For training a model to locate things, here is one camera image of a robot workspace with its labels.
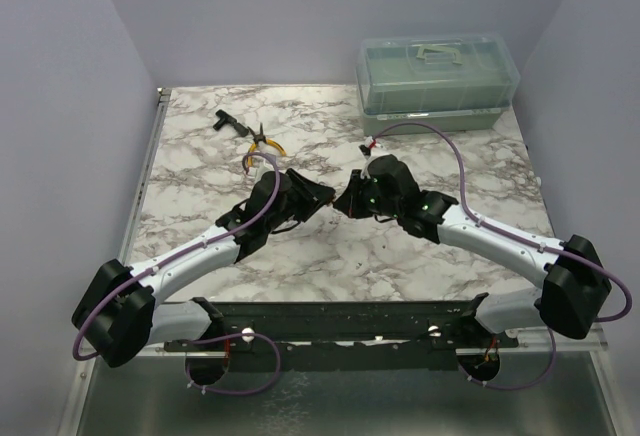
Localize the black T-shaped tool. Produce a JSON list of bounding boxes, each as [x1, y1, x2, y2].
[[213, 109, 249, 137]]

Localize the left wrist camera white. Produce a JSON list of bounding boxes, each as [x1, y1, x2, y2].
[[246, 161, 274, 184]]

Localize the yellow handled pliers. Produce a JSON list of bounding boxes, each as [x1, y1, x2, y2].
[[248, 124, 287, 156]]

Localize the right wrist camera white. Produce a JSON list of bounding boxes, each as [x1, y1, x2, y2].
[[359, 136, 387, 179]]

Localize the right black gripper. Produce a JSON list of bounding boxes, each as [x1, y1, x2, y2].
[[334, 169, 401, 220]]

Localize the aluminium side rail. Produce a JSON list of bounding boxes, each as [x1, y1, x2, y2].
[[117, 87, 173, 264]]

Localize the black front mounting rail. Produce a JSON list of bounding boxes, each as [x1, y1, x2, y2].
[[102, 298, 531, 373]]

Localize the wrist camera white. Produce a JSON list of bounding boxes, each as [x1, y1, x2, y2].
[[359, 136, 387, 179], [246, 161, 274, 184]]

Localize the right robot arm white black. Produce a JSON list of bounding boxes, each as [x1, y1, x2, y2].
[[334, 155, 611, 348]]

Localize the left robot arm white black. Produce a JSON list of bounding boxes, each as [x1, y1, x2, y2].
[[71, 169, 335, 368]]

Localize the clear lid grey toolbox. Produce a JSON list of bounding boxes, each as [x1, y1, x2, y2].
[[356, 34, 520, 136]]

